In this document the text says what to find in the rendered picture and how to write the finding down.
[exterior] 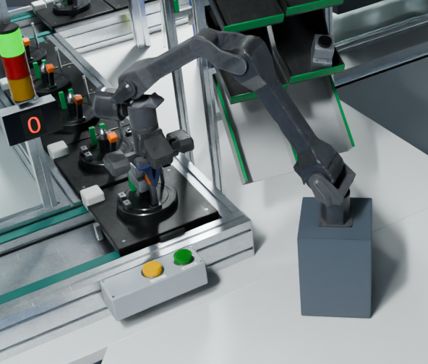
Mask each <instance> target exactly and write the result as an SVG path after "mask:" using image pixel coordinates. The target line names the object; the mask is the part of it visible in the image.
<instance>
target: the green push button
mask: <svg viewBox="0 0 428 364"><path fill-rule="evenodd" d="M173 258H174V261H175V262H176V263H177V264H187V263H189V262H190V261H191V260H192V258H193V257H192V252H191V251H190V250H188V249H179V250H178V251H176V252H175V253H174V255H173Z"/></svg>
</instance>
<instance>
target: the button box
mask: <svg viewBox="0 0 428 364"><path fill-rule="evenodd" d="M182 249H188V250H190V251H191V252H192V257H193V258H192V260H191V261H190V262H189V263H187V264H177V263H176V262H175V261H174V258H173V255H174V253H175V251H174V252H173V253H170V254H167V255H165V256H162V257H160V258H158V259H154V260H153V261H157V262H159V263H161V266H162V272H161V273H160V274H159V275H157V276H154V277H147V276H145V275H144V274H143V272H142V267H143V265H144V264H142V265H139V266H136V267H135V268H132V269H129V270H127V271H125V272H122V273H120V274H117V275H114V276H112V277H109V278H107V279H104V280H102V281H100V287H101V290H102V294H103V299H104V303H105V304H106V306H107V307H108V309H109V311H110V312H111V314H112V315H113V317H114V318H115V320H116V321H119V320H122V319H125V318H126V317H128V316H131V315H133V314H136V313H139V312H140V311H143V310H145V309H147V308H150V307H153V306H155V305H157V304H159V303H162V302H164V301H167V300H169V299H172V298H174V297H176V296H178V295H181V294H183V293H186V292H188V291H190V290H193V289H195V288H197V287H200V286H202V285H205V284H207V283H208V280H207V270H206V265H205V261H204V260H203V259H202V257H201V256H200V255H199V254H198V253H197V252H196V251H195V250H194V249H193V247H192V246H187V247H185V248H182ZM145 264H146V263H145Z"/></svg>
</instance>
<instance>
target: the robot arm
mask: <svg viewBox="0 0 428 364"><path fill-rule="evenodd" d="M221 49H223V50H230V51H229V52H226V51H222V50H221ZM199 57H203V58H205V59H207V60H208V61H209V62H210V63H211V64H213V65H214V66H215V67H217V68H219V69H222V70H224V71H227V72H230V73H231V75H232V76H233V77H234V78H235V79H236V80H237V81H238V82H239V83H240V84H241V85H243V86H245V87H247V88H249V89H250V90H252V91H254V92H255V93H256V95H257V96H258V98H259V99H260V101H261V102H262V104H263V105H264V106H265V108H266V109H267V111H268V113H269V114H270V115H271V116H272V118H273V120H274V121H275V122H276V124H277V125H278V127H279V129H280V130H281V131H282V132H283V134H284V136H285V137H286V138H287V140H288V141H289V143H290V144H291V146H292V147H293V149H294V150H295V152H296V154H297V157H298V160H297V161H296V164H295V165H294V170H295V172H296V173H297V174H298V175H299V176H300V178H301V179H302V183H303V185H305V183H306V184H307V185H308V187H310V188H311V190H312V192H313V194H314V197H315V199H316V200H317V202H320V211H319V219H318V226H319V227H335V228H351V227H352V219H353V207H352V206H351V192H350V189H349V187H350V185H351V184H352V183H353V181H354V178H355V176H356V174H355V172H353V171H352V169H350V167H349V166H347V164H345V163H344V161H343V158H342V157H341V156H340V155H339V154H338V153H337V152H336V150H335V149H334V148H333V147H332V146H331V145H330V144H328V143H327V142H324V141H322V140H321V139H319V138H318V137H317V136H316V135H315V133H314V132H313V130H312V129H311V127H310V126H309V124H308V123H307V121H306V120H305V118H304V117H303V115H302V114H301V113H300V111H299V109H298V108H297V107H296V105H295V104H294V102H293V100H292V99H291V98H290V96H289V95H288V93H287V92H286V90H285V89H284V87H283V85H282V84H281V83H280V81H279V80H278V78H277V77H276V75H275V68H274V64H273V58H272V56H271V55H270V52H269V50H268V47H267V46H266V44H265V42H264V40H263V39H262V38H260V37H256V36H253V35H244V34H241V33H239V32H224V31H218V30H214V29H212V28H204V29H201V31H199V32H198V33H197V34H195V35H193V36H192V37H190V38H188V39H187V40H185V41H183V42H182V43H180V44H178V45H176V46H174V47H173V48H171V49H169V50H168V51H166V52H164V53H162V54H161V55H159V56H156V57H153V58H144V59H142V60H139V61H136V62H134V63H133V64H132V65H131V66H130V67H129V68H128V69H127V70H126V71H124V72H123V73H122V74H121V75H120V76H119V77H118V85H119V86H118V87H117V89H115V88H109V87H104V86H99V87H98V88H97V89H96V90H95V97H94V100H93V106H92V111H93V115H94V116H95V117H96V118H103V119H109V120H115V121H123V120H124V119H125V118H126V117H127V116H129V122H130V125H129V129H130V130H131V131H132V138H133V142H132V146H133V147H134V151H133V152H130V153H128V154H124V153H123V152H122V151H121V150H120V149H119V150H117V151H114V152H110V153H108V154H105V156H104V158H103V164H104V166H105V167H106V169H107V170H108V171H109V172H110V174H111V175H112V176H115V177H117V176H121V175H123V174H125V173H128V172H129V170H130V169H131V166H130V163H132V164H133V165H134V166H135V167H136V168H137V169H138V170H143V172H144V173H145V175H146V176H147V178H148V180H149V181H150V183H151V184H152V186H153V187H155V186H157V185H158V180H159V177H160V174H161V169H162V167H163V166H164V165H170V164H171V163H172V162H173V161H174V157H175V156H177V155H179V153H182V154H183V153H185V152H189V151H192V150H194V141H193V138H191V136H190V135H188V133H186V132H185V131H184V130H183V129H179V130H176V131H172V132H170V133H167V135H166V137H165V136H164V134H163V130H162V129H161V128H160V127H159V125H158V117H157V112H156V108H157V107H158V106H159V105H160V104H161V103H162V102H163V101H164V98H163V97H161V96H160V95H158V94H157V93H156V92H154V93H153V94H151V95H149V94H144V93H145V92H146V91H147V90H149V89H150V88H151V87H152V86H153V85H154V84H155V83H156V82H157V81H158V80H159V79H160V78H164V77H165V76H166V75H168V74H170V73H171V72H174V71H175V70H177V69H179V68H181V67H183V66H184V65H186V64H188V63H189V62H191V61H194V60H195V59H197V58H199Z"/></svg>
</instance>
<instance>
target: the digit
mask: <svg viewBox="0 0 428 364"><path fill-rule="evenodd" d="M20 120H21V123H22V127H23V131H24V134H25V138H26V139H29V138H32V137H36V136H38V135H41V134H45V133H47V130H46V125H45V121H44V118H43V113H42V110H41V108H39V109H37V110H32V111H30V112H27V113H23V114H20Z"/></svg>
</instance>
